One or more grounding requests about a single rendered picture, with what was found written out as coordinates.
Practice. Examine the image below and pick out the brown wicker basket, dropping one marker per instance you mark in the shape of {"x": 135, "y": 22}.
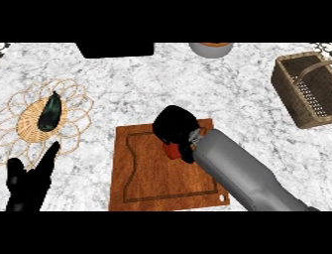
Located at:
{"x": 315, "y": 96}

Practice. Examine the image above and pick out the red bell pepper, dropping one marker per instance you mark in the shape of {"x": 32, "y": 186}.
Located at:
{"x": 172, "y": 151}

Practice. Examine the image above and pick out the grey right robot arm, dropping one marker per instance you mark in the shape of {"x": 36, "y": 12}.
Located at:
{"x": 241, "y": 172}

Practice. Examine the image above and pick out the grey pot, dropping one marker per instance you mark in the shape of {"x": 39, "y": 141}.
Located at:
{"x": 212, "y": 49}

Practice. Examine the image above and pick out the brown wooden cutting board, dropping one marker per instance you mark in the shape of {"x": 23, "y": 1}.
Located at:
{"x": 159, "y": 172}

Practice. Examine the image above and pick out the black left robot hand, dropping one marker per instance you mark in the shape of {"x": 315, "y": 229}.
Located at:
{"x": 27, "y": 185}

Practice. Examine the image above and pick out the woven wicker placemat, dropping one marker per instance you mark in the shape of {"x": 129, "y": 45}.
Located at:
{"x": 27, "y": 125}

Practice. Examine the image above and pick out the black appliance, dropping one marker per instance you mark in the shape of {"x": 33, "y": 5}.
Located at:
{"x": 116, "y": 49}

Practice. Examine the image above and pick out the dark green eggplant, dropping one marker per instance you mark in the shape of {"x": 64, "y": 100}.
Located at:
{"x": 50, "y": 114}

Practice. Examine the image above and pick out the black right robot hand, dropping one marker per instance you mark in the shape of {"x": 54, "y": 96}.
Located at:
{"x": 174, "y": 124}

